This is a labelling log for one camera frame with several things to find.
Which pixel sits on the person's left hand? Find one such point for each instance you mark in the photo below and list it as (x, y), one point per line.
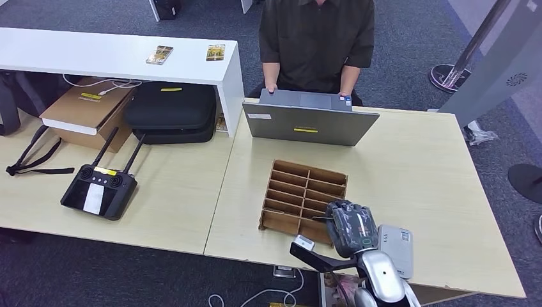
(345, 95)

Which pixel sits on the person's right hand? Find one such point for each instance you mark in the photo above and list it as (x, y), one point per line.
(272, 88)

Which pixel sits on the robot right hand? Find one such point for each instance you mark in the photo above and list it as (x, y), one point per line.
(353, 229)

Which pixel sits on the grey laptop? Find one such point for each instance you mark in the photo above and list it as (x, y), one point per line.
(309, 123)

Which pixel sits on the grey card reader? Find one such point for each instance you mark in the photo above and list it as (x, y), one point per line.
(398, 250)

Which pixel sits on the autumn tree printed card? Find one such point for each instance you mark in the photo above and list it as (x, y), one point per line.
(215, 52)

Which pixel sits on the wooden card organizer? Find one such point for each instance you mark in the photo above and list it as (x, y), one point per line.
(279, 220)

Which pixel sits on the person's left forearm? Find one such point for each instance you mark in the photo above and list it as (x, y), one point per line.
(350, 78)

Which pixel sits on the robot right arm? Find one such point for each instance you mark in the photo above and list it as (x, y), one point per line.
(381, 275)

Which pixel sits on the person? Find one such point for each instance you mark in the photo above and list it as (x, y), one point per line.
(313, 42)

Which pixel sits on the scenic printed card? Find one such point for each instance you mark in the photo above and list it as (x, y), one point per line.
(159, 55)

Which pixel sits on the small printed box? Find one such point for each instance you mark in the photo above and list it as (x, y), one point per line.
(220, 123)

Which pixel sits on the pink plastic bag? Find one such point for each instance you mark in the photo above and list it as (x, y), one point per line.
(345, 292)

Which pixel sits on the floor power socket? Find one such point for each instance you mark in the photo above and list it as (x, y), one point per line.
(283, 271)

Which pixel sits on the black zip case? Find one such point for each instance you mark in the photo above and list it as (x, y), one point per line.
(169, 109)

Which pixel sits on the black computer tower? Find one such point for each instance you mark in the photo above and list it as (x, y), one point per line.
(165, 10)

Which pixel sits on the clear plastic wrapping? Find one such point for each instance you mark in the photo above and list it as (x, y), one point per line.
(478, 136)

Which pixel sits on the grey panel with swirl logo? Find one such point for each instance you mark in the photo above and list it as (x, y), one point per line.
(499, 84)

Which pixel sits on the black round base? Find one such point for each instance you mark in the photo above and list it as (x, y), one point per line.
(527, 182)

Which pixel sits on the dark shoe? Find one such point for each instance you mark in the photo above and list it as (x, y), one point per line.
(539, 229)

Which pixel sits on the cardboard box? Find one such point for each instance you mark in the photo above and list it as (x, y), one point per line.
(84, 109)

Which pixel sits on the white desk shelf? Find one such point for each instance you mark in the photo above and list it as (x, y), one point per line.
(84, 53)

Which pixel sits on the black remote controller with antennas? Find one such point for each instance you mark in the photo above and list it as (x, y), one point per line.
(78, 198)

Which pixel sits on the black backpack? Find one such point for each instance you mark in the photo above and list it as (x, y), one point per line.
(8, 109)

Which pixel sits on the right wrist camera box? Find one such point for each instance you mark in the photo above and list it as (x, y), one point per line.
(302, 242)

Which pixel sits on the chrome stanchion post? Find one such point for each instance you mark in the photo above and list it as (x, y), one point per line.
(449, 78)

